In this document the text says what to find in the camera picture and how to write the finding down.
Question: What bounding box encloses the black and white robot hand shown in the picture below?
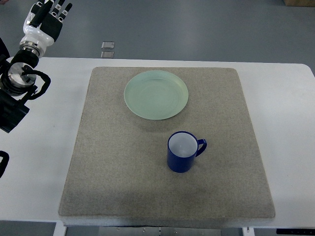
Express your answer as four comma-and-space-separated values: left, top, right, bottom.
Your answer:
20, 0, 72, 48

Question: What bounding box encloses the blue mug white inside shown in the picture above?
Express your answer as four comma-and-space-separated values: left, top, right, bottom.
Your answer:
167, 131, 208, 173

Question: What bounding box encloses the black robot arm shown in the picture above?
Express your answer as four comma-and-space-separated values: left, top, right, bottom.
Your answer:
0, 41, 51, 133

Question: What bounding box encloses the upper metal floor plate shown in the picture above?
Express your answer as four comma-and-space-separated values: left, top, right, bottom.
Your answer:
101, 41, 115, 50

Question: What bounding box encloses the pale green plate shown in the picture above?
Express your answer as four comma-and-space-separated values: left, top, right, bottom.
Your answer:
124, 70, 189, 120

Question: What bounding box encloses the beige felt mat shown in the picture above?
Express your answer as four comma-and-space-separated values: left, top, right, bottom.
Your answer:
59, 67, 275, 224

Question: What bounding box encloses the grey metal base panel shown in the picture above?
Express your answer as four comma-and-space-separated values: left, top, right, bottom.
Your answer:
98, 226, 222, 236

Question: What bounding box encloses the cardboard box corner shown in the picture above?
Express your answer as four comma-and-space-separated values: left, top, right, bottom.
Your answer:
284, 0, 315, 7

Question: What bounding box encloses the black label strip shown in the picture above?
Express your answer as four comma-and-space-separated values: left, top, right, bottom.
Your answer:
276, 229, 315, 236

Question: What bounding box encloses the black cable loop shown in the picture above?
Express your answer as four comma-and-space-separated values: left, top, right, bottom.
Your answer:
0, 150, 10, 179

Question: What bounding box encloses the white table frame leg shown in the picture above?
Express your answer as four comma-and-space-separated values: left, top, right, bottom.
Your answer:
53, 221, 67, 236

